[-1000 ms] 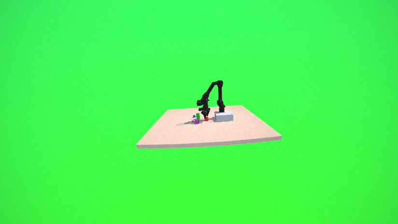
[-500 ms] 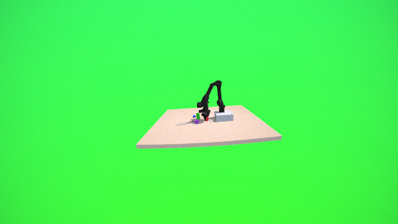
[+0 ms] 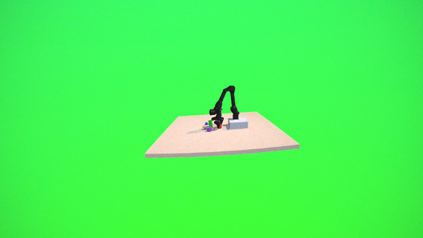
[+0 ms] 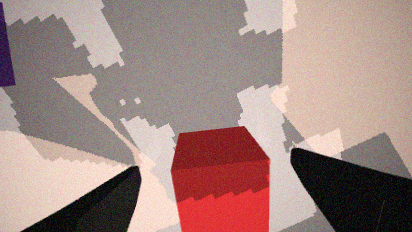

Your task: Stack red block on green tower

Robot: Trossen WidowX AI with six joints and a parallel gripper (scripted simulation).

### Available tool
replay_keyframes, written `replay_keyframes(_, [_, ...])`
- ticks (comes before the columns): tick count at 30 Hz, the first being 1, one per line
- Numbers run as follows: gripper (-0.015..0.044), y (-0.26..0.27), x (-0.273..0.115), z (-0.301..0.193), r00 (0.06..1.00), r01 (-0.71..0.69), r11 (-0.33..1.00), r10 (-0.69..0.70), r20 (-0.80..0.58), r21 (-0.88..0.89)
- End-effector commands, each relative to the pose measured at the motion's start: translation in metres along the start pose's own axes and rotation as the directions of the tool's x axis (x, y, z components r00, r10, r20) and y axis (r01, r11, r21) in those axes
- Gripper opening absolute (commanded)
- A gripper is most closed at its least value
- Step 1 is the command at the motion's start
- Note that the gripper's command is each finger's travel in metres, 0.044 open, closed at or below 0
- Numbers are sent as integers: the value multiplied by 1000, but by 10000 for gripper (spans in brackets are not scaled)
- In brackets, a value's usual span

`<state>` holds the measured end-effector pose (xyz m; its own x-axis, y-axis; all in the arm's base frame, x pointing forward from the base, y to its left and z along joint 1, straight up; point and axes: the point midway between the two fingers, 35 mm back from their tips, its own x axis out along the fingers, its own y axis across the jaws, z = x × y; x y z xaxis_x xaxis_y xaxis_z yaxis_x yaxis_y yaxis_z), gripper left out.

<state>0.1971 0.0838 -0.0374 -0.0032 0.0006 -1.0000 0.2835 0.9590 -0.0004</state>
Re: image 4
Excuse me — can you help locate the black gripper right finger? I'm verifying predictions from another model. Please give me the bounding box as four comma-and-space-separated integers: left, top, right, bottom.
290, 148, 412, 232

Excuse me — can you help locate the red block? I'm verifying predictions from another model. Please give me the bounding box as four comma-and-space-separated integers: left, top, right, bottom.
170, 126, 270, 232

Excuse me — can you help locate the purple cube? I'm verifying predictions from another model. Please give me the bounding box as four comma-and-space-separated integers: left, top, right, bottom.
0, 2, 16, 87

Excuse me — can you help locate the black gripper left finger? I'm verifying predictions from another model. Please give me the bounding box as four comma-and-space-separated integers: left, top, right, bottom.
21, 166, 142, 232

